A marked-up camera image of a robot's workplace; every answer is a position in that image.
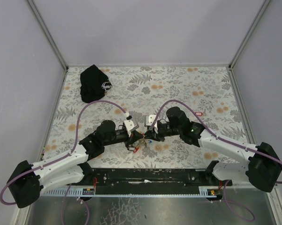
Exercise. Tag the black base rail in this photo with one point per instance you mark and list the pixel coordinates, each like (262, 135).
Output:
(149, 181)

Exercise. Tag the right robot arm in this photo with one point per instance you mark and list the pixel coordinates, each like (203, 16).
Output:
(256, 164)

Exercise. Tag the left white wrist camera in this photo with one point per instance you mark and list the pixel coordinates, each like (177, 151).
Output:
(130, 124)

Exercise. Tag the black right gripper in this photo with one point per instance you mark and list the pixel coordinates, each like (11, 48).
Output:
(153, 133)

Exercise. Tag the red key tag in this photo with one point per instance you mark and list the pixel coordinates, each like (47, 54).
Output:
(199, 113)

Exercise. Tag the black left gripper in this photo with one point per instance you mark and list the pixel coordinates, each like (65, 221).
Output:
(130, 136)

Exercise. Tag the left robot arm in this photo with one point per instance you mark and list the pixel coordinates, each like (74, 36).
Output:
(29, 181)

